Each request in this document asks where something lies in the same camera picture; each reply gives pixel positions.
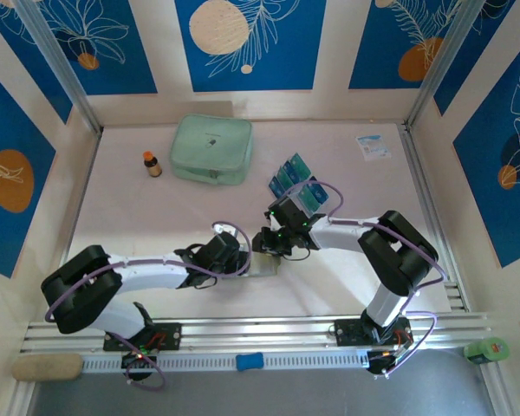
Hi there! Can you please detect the mint green zip pouch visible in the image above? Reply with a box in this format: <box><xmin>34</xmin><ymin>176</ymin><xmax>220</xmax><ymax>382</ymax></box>
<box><xmin>168</xmin><ymin>113</ymin><xmax>255</xmax><ymax>186</ymax></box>

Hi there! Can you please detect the white blue sachet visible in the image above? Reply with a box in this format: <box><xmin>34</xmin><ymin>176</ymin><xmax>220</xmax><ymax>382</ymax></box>
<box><xmin>355</xmin><ymin>133</ymin><xmax>393</xmax><ymax>162</ymax></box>

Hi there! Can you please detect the group of teal packets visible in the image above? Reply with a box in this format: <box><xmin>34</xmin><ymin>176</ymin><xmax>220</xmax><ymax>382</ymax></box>
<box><xmin>266</xmin><ymin>151</ymin><xmax>332</xmax><ymax>216</ymax></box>

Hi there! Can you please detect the brown bottle orange cap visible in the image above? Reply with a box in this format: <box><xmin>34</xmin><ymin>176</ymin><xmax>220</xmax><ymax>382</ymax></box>
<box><xmin>141</xmin><ymin>150</ymin><xmax>164</xmax><ymax>179</ymax></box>

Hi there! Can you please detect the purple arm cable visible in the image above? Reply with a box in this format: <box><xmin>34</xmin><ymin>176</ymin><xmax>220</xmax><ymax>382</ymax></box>
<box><xmin>44</xmin><ymin>222</ymin><xmax>253</xmax><ymax>391</ymax></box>
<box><xmin>283</xmin><ymin>180</ymin><xmax>448</xmax><ymax>377</ymax></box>

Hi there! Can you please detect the black base electronics module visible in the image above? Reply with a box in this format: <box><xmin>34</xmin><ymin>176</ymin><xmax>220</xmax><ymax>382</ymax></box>
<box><xmin>120</xmin><ymin>349</ymin><xmax>158</xmax><ymax>383</ymax></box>
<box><xmin>366</xmin><ymin>348</ymin><xmax>413</xmax><ymax>378</ymax></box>

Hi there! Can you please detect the small blue bone-shaped pad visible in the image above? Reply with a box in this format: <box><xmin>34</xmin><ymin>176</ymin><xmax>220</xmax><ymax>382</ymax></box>
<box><xmin>235</xmin><ymin>353</ymin><xmax>264</xmax><ymax>373</ymax></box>

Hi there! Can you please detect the white slotted cable duct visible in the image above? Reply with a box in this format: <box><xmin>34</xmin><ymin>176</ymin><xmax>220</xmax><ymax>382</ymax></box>
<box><xmin>81</xmin><ymin>349</ymin><xmax>370</xmax><ymax>373</ymax></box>

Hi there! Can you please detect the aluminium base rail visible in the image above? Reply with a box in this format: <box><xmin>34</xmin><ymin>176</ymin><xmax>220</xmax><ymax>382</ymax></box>
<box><xmin>20</xmin><ymin>312</ymin><xmax>493</xmax><ymax>353</ymax></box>

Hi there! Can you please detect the aluminium table edge rail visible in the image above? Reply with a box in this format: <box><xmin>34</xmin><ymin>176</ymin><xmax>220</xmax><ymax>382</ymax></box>
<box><xmin>398</xmin><ymin>123</ymin><xmax>471</xmax><ymax>314</ymax></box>
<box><xmin>47</xmin><ymin>128</ymin><xmax>103</xmax><ymax>324</ymax></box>

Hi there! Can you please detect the aluminium frame post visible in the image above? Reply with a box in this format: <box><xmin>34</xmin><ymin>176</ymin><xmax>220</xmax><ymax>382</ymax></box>
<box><xmin>13</xmin><ymin>0</ymin><xmax>104</xmax><ymax>134</ymax></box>
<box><xmin>403</xmin><ymin>0</ymin><xmax>491</xmax><ymax>129</ymax></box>

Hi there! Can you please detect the beige oblong sponge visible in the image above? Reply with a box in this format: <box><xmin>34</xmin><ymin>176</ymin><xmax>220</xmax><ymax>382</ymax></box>
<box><xmin>11</xmin><ymin>352</ymin><xmax>84</xmax><ymax>382</ymax></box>

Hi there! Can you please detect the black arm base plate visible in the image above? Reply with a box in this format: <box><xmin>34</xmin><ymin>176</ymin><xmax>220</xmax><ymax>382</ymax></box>
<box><xmin>334</xmin><ymin>318</ymin><xmax>413</xmax><ymax>348</ymax></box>
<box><xmin>102</xmin><ymin>322</ymin><xmax>183</xmax><ymax>352</ymax></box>

